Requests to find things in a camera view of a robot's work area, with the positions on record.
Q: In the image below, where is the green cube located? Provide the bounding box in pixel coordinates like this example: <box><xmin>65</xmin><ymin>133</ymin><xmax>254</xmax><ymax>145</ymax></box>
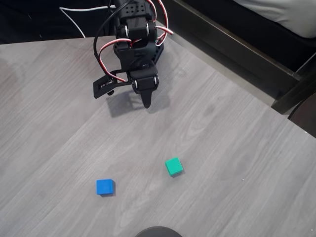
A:
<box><xmin>164</xmin><ymin>157</ymin><xmax>184</xmax><ymax>177</ymax></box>

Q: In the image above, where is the blue cube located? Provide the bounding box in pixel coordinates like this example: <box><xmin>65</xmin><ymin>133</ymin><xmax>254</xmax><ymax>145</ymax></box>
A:
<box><xmin>95</xmin><ymin>178</ymin><xmax>116</xmax><ymax>197</ymax></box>

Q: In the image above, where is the dark round object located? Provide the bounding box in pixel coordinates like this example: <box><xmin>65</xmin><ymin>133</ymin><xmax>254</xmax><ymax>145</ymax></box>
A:
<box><xmin>134</xmin><ymin>226</ymin><xmax>183</xmax><ymax>237</ymax></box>

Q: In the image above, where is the white mattress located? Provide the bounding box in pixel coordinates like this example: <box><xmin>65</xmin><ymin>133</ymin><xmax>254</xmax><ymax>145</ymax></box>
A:
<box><xmin>233</xmin><ymin>0</ymin><xmax>316</xmax><ymax>39</ymax></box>

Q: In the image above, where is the dark round furniture piece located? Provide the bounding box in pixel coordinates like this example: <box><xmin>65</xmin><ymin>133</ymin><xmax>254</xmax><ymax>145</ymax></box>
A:
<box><xmin>287</xmin><ymin>92</ymin><xmax>316</xmax><ymax>139</ymax></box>

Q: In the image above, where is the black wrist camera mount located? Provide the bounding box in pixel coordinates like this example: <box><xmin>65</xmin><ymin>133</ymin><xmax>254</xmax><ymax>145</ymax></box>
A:
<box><xmin>92</xmin><ymin>70</ymin><xmax>130</xmax><ymax>100</ymax></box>

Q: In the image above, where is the red white servo wire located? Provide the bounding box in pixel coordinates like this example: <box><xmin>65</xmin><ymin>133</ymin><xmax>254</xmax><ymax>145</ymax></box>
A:
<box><xmin>146</xmin><ymin>0</ymin><xmax>175</xmax><ymax>46</ymax></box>
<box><xmin>99</xmin><ymin>38</ymin><xmax>132</xmax><ymax>83</ymax></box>

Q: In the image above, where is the black cable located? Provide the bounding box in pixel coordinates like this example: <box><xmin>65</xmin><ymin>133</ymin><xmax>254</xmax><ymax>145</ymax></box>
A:
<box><xmin>93</xmin><ymin>0</ymin><xmax>134</xmax><ymax>80</ymax></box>

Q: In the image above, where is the white cable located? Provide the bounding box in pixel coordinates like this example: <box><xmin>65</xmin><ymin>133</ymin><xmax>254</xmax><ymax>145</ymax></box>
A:
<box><xmin>59</xmin><ymin>4</ymin><xmax>117</xmax><ymax>39</ymax></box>

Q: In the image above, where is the dark wooden bed frame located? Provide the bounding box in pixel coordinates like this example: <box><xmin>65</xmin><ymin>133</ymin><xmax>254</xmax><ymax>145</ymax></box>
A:
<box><xmin>158</xmin><ymin>0</ymin><xmax>316</xmax><ymax>115</ymax></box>

